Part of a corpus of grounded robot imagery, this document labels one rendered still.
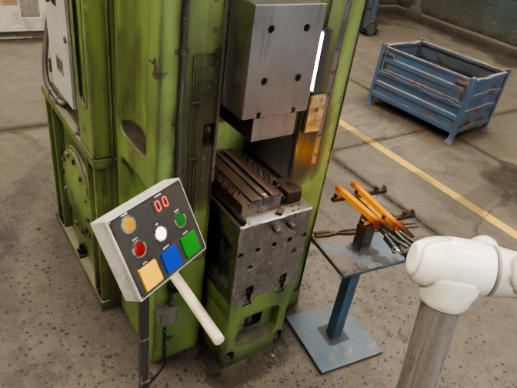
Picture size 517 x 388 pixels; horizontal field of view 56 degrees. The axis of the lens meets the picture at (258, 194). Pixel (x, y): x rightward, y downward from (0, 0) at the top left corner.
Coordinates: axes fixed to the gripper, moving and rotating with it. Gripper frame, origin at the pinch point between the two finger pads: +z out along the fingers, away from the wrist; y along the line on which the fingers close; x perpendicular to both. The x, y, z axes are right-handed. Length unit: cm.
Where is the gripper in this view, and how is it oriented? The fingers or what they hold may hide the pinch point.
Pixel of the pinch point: (385, 229)
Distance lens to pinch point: 208.4
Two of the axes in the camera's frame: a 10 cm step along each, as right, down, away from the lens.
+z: -4.3, -5.2, 7.4
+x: 1.2, -8.4, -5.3
